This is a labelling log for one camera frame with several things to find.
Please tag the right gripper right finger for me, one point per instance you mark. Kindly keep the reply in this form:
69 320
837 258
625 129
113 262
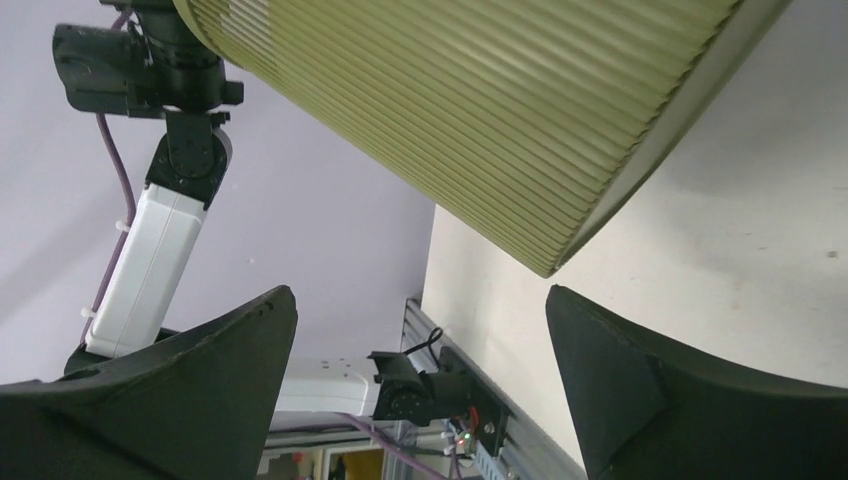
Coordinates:
646 406

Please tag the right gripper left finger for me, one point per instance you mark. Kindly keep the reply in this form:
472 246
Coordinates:
196 405

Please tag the green plastic basket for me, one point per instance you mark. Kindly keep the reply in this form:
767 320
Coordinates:
533 122

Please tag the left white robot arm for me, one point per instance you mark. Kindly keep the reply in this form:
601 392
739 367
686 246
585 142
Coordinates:
149 64

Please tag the aluminium front rail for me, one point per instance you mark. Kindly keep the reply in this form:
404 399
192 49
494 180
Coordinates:
323 424

